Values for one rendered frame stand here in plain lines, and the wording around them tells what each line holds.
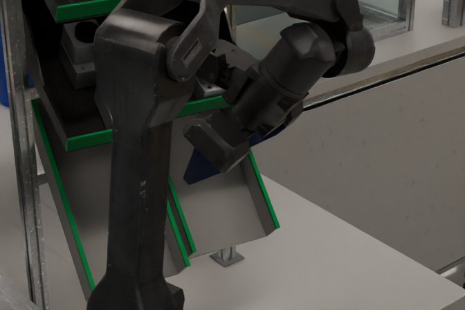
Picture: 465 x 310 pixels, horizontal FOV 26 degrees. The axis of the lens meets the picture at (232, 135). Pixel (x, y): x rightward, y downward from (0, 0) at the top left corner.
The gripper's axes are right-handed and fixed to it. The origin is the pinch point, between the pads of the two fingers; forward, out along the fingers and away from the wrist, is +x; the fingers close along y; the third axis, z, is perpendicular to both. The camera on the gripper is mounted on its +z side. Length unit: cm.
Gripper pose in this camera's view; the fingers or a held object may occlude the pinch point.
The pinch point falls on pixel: (221, 148)
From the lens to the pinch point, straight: 110.4
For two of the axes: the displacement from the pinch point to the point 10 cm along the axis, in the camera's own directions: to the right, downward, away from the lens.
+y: -4.4, 3.1, -8.4
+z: -7.0, -7.0, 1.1
